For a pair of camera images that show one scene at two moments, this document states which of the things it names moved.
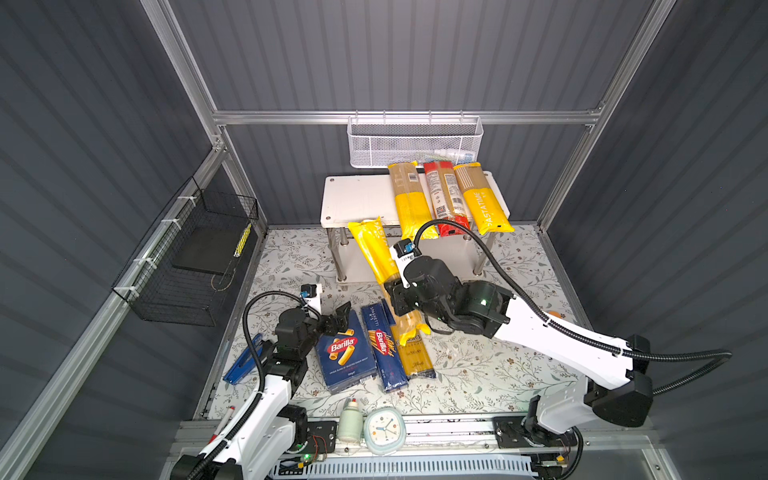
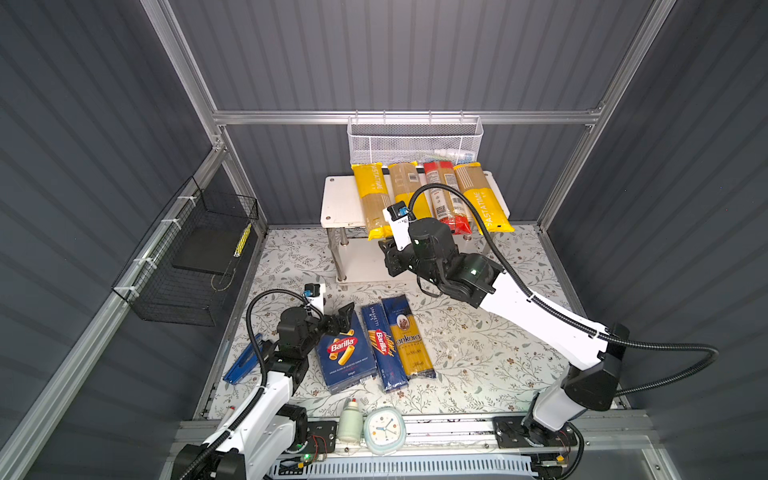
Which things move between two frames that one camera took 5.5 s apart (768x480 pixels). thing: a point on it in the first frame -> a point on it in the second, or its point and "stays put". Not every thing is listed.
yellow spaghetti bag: x=372 y=236 -> x=375 y=198
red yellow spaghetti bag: x=447 y=198 stays put
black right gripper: x=395 y=289 -> x=390 y=255
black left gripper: x=339 y=320 stays put
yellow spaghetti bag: x=413 y=204 stays put
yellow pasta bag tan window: x=482 y=200 stays put
